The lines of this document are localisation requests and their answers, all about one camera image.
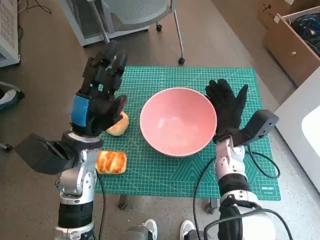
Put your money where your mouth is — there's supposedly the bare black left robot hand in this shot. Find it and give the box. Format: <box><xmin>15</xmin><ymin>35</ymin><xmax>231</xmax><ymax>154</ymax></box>
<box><xmin>69</xmin><ymin>39</ymin><xmax>130</xmax><ymax>137</ymax></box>

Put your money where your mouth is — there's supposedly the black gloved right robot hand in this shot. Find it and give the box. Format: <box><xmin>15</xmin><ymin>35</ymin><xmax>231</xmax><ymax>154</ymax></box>
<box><xmin>204</xmin><ymin>78</ymin><xmax>250</xmax><ymax>137</ymax></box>

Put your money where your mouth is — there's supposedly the round toy bread bun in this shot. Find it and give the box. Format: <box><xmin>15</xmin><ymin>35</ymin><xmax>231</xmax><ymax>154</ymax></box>
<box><xmin>104</xmin><ymin>111</ymin><xmax>130</xmax><ymax>137</ymax></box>

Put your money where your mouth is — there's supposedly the pink bowl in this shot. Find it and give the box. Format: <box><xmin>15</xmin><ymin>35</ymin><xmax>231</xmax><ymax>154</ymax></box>
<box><xmin>139</xmin><ymin>86</ymin><xmax>218</xmax><ymax>158</ymax></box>

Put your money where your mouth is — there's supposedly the rectangular striped toy bread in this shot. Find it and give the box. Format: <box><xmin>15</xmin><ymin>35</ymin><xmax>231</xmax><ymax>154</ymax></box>
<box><xmin>95</xmin><ymin>149</ymin><xmax>127</xmax><ymax>175</ymax></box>

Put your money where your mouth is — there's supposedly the white rounded object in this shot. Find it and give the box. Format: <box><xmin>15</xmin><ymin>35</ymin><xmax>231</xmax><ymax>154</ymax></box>
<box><xmin>301</xmin><ymin>104</ymin><xmax>320</xmax><ymax>151</ymax></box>

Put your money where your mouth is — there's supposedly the green cutting mat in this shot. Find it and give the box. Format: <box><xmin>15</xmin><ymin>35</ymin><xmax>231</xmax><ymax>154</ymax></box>
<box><xmin>55</xmin><ymin>65</ymin><xmax>281</xmax><ymax>201</ymax></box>

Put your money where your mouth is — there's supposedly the person's foot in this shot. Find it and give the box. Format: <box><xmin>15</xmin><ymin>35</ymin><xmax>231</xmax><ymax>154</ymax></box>
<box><xmin>0</xmin><ymin>81</ymin><xmax>26</xmax><ymax>112</ymax></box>

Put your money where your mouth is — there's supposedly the black table leg caster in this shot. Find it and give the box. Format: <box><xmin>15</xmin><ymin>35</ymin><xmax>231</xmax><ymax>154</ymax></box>
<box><xmin>117</xmin><ymin>194</ymin><xmax>129</xmax><ymax>211</ymax></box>
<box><xmin>205</xmin><ymin>198</ymin><xmax>219</xmax><ymax>215</ymax></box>

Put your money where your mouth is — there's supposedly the grey mesh office chair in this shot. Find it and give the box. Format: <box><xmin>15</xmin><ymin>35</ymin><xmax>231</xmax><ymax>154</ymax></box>
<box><xmin>98</xmin><ymin>0</ymin><xmax>187</xmax><ymax>66</ymax></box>

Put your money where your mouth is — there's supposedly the cardboard box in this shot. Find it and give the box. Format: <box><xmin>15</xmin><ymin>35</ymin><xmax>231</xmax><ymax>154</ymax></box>
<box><xmin>257</xmin><ymin>0</ymin><xmax>320</xmax><ymax>31</ymax></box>

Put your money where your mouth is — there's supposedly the white perforated appliance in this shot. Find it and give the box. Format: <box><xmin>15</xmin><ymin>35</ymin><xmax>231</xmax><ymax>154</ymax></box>
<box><xmin>0</xmin><ymin>0</ymin><xmax>21</xmax><ymax>68</ymax></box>

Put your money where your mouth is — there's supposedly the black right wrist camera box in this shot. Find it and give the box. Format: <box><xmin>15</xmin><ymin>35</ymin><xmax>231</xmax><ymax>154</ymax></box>
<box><xmin>233</xmin><ymin>109</ymin><xmax>280</xmax><ymax>147</ymax></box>

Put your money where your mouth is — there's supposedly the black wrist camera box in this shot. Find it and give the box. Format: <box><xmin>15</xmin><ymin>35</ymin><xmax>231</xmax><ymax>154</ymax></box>
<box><xmin>14</xmin><ymin>133</ymin><xmax>81</xmax><ymax>175</ymax></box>
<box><xmin>233</xmin><ymin>109</ymin><xmax>280</xmax><ymax>147</ymax></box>

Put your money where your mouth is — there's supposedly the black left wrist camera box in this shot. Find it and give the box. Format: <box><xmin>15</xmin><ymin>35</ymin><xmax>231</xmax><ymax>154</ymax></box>
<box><xmin>14</xmin><ymin>133</ymin><xmax>81</xmax><ymax>175</ymax></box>

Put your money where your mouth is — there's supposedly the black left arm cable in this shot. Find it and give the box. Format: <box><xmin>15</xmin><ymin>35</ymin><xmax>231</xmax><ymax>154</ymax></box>
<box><xmin>96</xmin><ymin>172</ymin><xmax>107</xmax><ymax>240</ymax></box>

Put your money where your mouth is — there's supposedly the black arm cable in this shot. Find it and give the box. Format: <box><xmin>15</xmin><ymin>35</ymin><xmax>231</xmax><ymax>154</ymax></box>
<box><xmin>96</xmin><ymin>172</ymin><xmax>107</xmax><ymax>240</ymax></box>
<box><xmin>193</xmin><ymin>146</ymin><xmax>293</xmax><ymax>240</ymax></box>

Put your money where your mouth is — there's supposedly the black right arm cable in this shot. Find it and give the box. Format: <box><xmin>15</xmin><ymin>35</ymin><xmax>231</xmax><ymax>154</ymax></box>
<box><xmin>193</xmin><ymin>146</ymin><xmax>293</xmax><ymax>240</ymax></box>

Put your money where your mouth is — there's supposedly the blue black cable bundle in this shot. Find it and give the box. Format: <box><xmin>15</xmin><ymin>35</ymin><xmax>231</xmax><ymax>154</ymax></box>
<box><xmin>291</xmin><ymin>13</ymin><xmax>320</xmax><ymax>58</ymax></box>

